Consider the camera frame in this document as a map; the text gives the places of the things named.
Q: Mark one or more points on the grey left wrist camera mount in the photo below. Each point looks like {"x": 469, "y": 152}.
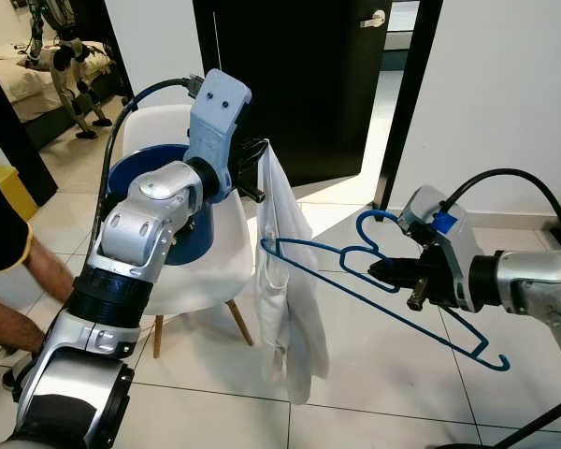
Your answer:
{"x": 215, "y": 122}

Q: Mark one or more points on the white t-shirt grey print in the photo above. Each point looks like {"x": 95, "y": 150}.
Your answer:
{"x": 290, "y": 309}

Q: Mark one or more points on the blue plastic basin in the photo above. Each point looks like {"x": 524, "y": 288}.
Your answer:
{"x": 131, "y": 178}

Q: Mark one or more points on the black room door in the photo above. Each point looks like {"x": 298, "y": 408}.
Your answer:
{"x": 299, "y": 94}

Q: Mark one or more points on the black door frame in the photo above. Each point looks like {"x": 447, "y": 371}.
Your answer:
{"x": 407, "y": 103}

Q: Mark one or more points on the person's bare leg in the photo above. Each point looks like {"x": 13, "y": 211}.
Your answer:
{"x": 51, "y": 271}
{"x": 14, "y": 323}

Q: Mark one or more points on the grey black humanoid robot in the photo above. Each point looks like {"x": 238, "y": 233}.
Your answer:
{"x": 70, "y": 56}

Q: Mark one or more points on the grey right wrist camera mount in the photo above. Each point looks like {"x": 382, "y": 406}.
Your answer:
{"x": 449, "y": 224}

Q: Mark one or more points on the white chair wooden legs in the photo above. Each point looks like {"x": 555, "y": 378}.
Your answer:
{"x": 215, "y": 271}

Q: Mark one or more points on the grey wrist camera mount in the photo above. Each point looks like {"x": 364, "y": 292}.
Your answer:
{"x": 449, "y": 224}
{"x": 215, "y": 122}

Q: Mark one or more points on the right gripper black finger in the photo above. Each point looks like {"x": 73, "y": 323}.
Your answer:
{"x": 402, "y": 283}
{"x": 397, "y": 267}

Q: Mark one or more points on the bed with beige linen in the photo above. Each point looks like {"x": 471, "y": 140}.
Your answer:
{"x": 28, "y": 89}

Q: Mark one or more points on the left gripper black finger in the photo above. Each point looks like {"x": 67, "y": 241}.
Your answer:
{"x": 259, "y": 143}
{"x": 262, "y": 158}

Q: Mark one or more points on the blue plastic hanger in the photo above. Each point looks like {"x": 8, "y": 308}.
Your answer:
{"x": 363, "y": 224}

